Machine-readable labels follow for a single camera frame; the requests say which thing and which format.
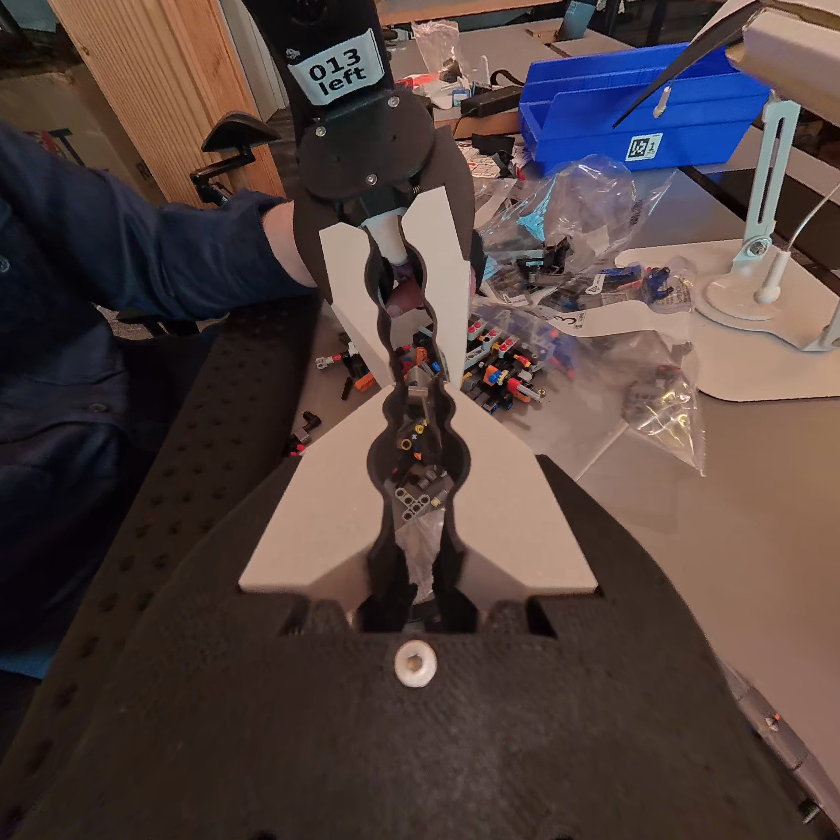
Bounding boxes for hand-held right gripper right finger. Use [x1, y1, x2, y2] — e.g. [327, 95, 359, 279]
[445, 384, 599, 632]

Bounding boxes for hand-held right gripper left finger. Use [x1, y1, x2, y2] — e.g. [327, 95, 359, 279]
[239, 384, 403, 632]

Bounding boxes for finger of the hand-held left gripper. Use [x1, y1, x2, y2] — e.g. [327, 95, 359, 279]
[400, 185, 475, 388]
[318, 222, 396, 391]

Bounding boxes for grey connector with black axle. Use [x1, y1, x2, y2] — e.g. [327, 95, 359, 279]
[406, 366, 439, 455]

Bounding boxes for clear bag with white strip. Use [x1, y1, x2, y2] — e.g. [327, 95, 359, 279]
[469, 249, 707, 478]

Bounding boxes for person's left forearm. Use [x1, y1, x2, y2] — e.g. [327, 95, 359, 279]
[0, 121, 311, 324]

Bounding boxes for pile of loose lego pieces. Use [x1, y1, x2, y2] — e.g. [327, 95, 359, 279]
[282, 328, 553, 527]

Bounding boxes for lego chassis with yellow connectors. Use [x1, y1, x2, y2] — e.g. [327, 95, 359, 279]
[392, 407, 448, 475]

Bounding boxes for person's left hand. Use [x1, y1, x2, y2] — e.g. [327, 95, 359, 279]
[262, 200, 322, 290]

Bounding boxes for clear bag with orange pieces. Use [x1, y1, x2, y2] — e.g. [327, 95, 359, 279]
[459, 298, 593, 422]

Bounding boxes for small flat clear bag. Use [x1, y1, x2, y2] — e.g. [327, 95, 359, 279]
[394, 518, 448, 606]

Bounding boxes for paper leaflets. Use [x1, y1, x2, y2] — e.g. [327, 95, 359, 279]
[456, 140, 534, 182]

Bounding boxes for small crinkled clear bag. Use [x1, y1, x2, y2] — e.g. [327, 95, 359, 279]
[409, 18, 462, 77]

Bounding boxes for black chair armrest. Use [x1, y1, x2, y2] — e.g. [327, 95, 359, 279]
[189, 110, 284, 206]

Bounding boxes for black power adapter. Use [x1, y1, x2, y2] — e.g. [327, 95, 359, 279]
[458, 87, 527, 120]

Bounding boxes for black perforated foam pad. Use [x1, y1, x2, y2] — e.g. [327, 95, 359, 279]
[0, 295, 324, 840]

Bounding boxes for long wooden workbench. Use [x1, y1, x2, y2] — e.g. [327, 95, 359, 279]
[377, 0, 567, 28]

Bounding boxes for small clear bag blue pieces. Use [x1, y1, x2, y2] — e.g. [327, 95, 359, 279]
[556, 258, 698, 316]

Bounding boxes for blue bin with printed tag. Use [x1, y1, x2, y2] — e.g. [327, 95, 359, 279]
[517, 41, 773, 176]

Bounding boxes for white book stand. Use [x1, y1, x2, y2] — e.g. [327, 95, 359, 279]
[610, 0, 840, 404]

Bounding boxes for person's torso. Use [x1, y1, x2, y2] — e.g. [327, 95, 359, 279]
[0, 289, 225, 677]

